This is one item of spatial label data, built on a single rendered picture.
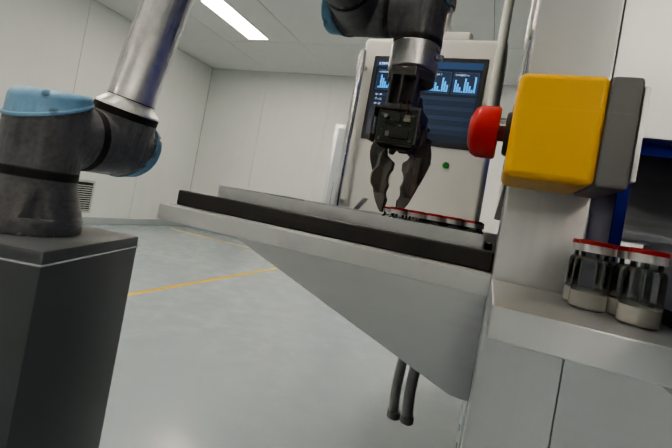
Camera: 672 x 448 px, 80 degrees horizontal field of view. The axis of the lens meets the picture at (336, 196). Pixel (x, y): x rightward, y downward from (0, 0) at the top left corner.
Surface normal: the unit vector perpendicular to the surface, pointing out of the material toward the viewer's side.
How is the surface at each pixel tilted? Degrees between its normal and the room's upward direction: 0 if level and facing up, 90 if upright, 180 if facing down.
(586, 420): 90
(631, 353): 90
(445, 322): 90
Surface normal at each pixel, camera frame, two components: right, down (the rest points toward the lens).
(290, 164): -0.36, -0.08
